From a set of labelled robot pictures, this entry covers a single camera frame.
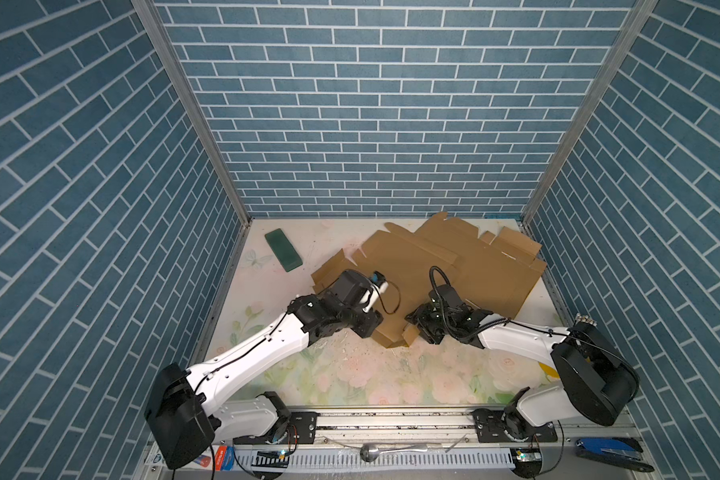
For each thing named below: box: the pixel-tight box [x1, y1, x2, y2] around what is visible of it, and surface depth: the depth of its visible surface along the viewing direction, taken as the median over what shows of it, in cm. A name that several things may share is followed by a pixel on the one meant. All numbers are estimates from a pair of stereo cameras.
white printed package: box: [176, 445, 235, 471], surface depth 70 cm
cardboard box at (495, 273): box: [396, 212, 548, 319], surface depth 112 cm
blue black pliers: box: [575, 437, 655, 472], surface depth 71 cm
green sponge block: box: [264, 228, 303, 273], surface depth 111 cm
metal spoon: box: [359, 444, 428, 462], surface depth 72 cm
